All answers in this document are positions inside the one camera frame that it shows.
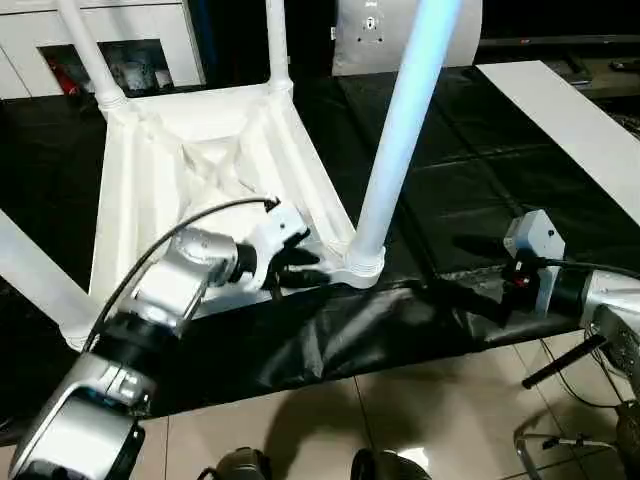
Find white plastic table leg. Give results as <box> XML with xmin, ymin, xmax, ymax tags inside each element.
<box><xmin>348</xmin><ymin>0</ymin><xmax>466</xmax><ymax>275</ymax></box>
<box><xmin>56</xmin><ymin>0</ymin><xmax>129</xmax><ymax>114</ymax></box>
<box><xmin>0</xmin><ymin>208</ymin><xmax>101</xmax><ymax>351</ymax></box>
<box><xmin>264</xmin><ymin>0</ymin><xmax>294</xmax><ymax>94</ymax></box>

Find white plastic table top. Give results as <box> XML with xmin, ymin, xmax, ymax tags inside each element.
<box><xmin>59</xmin><ymin>82</ymin><xmax>387</xmax><ymax>351</ymax></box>

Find black metal stand bar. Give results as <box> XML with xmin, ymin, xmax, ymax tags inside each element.
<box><xmin>522</xmin><ymin>334</ymin><xmax>609</xmax><ymax>390</ymax></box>

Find black table mat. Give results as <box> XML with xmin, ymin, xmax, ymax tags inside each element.
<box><xmin>0</xmin><ymin>62</ymin><xmax>640</xmax><ymax>419</ymax></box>

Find white flat board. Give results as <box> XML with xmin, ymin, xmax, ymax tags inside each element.
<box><xmin>474</xmin><ymin>59</ymin><xmax>640</xmax><ymax>224</ymax></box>

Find dark left robot foot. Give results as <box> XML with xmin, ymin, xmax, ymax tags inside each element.
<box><xmin>199</xmin><ymin>446</ymin><xmax>274</xmax><ymax>480</ymax></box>

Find grey cushion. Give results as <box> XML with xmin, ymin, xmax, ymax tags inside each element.
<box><xmin>332</xmin><ymin>0</ymin><xmax>484</xmax><ymax>77</ymax></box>

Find black low furniture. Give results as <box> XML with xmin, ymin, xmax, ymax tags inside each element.
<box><xmin>479</xmin><ymin>34</ymin><xmax>640</xmax><ymax>101</ymax></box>

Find black cabinet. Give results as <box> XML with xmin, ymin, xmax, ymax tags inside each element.
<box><xmin>202</xmin><ymin>0</ymin><xmax>341</xmax><ymax>81</ymax></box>

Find white glass-door cabinet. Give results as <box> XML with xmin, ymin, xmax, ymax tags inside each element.
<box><xmin>0</xmin><ymin>0</ymin><xmax>209</xmax><ymax>101</ymax></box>

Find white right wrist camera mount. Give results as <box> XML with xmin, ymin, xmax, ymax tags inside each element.
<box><xmin>503</xmin><ymin>208</ymin><xmax>566</xmax><ymax>319</ymax></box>

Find loose floor cables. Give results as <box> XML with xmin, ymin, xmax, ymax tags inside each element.
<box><xmin>539</xmin><ymin>324</ymin><xmax>631</xmax><ymax>409</ymax></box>

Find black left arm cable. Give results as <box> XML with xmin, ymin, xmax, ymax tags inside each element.
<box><xmin>82</xmin><ymin>196</ymin><xmax>282</xmax><ymax>354</ymax></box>

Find chrome metal floor frame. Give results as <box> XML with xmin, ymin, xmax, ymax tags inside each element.
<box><xmin>514</xmin><ymin>407</ymin><xmax>640</xmax><ymax>480</ymax></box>

